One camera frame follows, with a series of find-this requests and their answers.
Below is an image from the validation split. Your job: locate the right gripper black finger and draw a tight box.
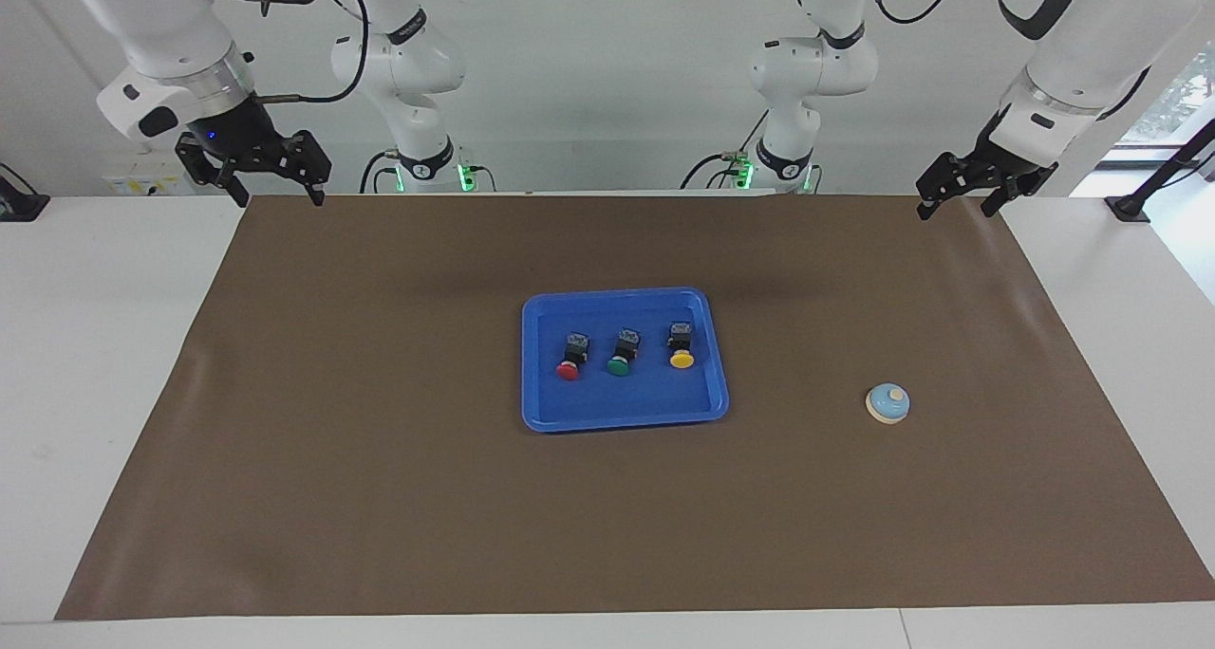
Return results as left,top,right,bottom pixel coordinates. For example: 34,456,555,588
177,135,250,209
285,132,332,206

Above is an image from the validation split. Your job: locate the black right base cable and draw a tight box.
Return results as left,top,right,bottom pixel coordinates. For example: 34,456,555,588
359,151,400,195

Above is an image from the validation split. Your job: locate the black left base cable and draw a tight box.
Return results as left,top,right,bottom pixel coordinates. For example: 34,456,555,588
680,108,772,192

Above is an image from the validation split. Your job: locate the black stand with foot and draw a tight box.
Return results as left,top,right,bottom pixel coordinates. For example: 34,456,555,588
1104,118,1215,223

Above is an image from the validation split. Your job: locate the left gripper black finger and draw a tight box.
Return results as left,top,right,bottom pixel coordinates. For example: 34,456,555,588
981,176,1021,218
916,153,964,221

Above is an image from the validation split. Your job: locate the red push button switch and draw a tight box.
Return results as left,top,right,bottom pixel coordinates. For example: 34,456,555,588
555,333,591,381

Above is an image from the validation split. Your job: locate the black clamp mount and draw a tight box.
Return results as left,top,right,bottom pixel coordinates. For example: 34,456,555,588
0,162,50,223

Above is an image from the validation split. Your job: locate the black base cable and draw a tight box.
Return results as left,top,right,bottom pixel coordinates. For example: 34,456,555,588
680,108,772,192
359,151,400,195

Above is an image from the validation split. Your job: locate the light blue desk bell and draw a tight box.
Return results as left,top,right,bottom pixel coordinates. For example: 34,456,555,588
866,383,912,426

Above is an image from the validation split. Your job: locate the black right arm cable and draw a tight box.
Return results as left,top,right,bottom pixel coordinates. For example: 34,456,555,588
258,0,370,107

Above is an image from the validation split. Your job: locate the blue plastic tray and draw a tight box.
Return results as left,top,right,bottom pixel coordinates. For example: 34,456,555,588
520,287,730,434

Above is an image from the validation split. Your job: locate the brown table mat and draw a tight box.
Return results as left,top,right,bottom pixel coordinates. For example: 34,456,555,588
54,194,1215,621

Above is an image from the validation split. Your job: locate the green push button switch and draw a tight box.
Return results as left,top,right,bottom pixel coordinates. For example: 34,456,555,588
607,328,643,378

